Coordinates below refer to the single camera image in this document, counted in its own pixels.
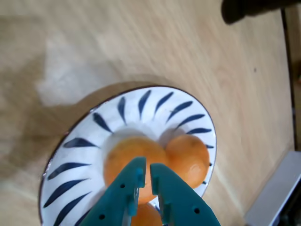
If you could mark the small orange with dimpled end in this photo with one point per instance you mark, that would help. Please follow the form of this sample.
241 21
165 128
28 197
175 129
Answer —
185 157

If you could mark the large orange with scratch line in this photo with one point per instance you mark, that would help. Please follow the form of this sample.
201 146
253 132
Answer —
122 160

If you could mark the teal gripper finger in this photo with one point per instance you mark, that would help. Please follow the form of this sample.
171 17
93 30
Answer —
178 202
113 200

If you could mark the grey flat panel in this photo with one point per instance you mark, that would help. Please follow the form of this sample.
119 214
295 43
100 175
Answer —
277 193

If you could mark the white plate blue leaf pattern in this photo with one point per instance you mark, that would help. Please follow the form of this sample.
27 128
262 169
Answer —
152 127

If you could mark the small smooth orange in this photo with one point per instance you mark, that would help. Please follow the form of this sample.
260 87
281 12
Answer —
145 216

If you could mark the dark blurry object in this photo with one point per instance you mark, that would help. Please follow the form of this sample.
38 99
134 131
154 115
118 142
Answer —
247 9

